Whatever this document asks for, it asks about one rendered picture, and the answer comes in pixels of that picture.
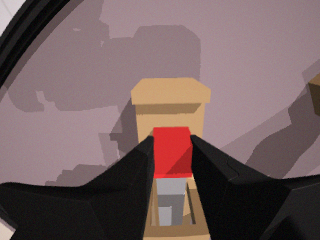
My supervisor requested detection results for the red cube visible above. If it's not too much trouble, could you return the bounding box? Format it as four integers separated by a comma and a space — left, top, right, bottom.
153, 127, 193, 178

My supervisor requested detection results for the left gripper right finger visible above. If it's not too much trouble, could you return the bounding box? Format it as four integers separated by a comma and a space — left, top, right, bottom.
190, 135, 320, 240

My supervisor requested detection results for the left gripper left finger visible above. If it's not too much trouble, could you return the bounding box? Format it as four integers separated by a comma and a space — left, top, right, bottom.
0, 136, 155, 240

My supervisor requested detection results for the small tan wooden block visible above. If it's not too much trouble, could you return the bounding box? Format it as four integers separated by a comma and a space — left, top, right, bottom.
308, 73, 320, 116

